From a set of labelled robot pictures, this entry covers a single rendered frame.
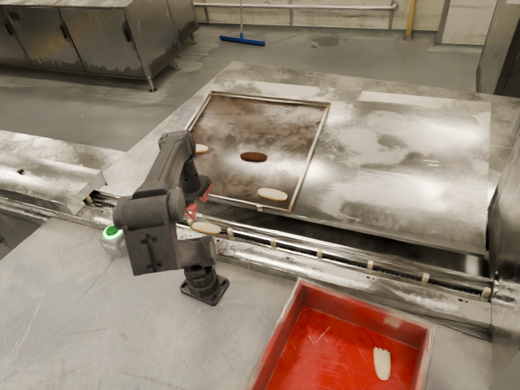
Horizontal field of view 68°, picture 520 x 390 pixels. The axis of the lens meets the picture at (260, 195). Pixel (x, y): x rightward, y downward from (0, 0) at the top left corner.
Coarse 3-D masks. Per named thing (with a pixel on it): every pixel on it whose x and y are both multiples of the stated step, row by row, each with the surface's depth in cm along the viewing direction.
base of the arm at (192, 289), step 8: (208, 272) 102; (184, 280) 109; (192, 280) 101; (200, 280) 101; (208, 280) 102; (216, 280) 105; (224, 280) 108; (184, 288) 107; (192, 288) 103; (200, 288) 103; (208, 288) 103; (216, 288) 106; (224, 288) 106; (192, 296) 106; (200, 296) 104; (208, 296) 104; (216, 296) 105; (208, 304) 104; (216, 304) 104
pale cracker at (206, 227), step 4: (192, 224) 122; (196, 224) 121; (200, 224) 121; (204, 224) 121; (208, 224) 120; (212, 224) 120; (196, 228) 120; (200, 228) 120; (204, 228) 119; (208, 228) 119; (212, 228) 119; (216, 228) 119; (220, 228) 119; (204, 232) 119; (208, 232) 119; (212, 232) 118; (216, 232) 118
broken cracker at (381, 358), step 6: (378, 354) 89; (384, 354) 88; (378, 360) 88; (384, 360) 87; (390, 360) 88; (378, 366) 87; (384, 366) 86; (390, 366) 87; (378, 372) 86; (384, 372) 86; (390, 372) 86; (384, 378) 85
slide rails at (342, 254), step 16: (112, 208) 132; (176, 224) 123; (224, 224) 121; (240, 240) 116; (288, 240) 114; (304, 256) 109; (336, 256) 108; (352, 256) 107; (368, 272) 103; (416, 272) 101; (432, 272) 101; (432, 288) 97; (448, 288) 97; (480, 288) 96
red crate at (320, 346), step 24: (312, 312) 99; (312, 336) 94; (336, 336) 94; (360, 336) 93; (384, 336) 92; (288, 360) 91; (312, 360) 90; (336, 360) 90; (360, 360) 89; (408, 360) 88; (288, 384) 87; (312, 384) 86; (336, 384) 86; (360, 384) 85; (384, 384) 85; (408, 384) 84
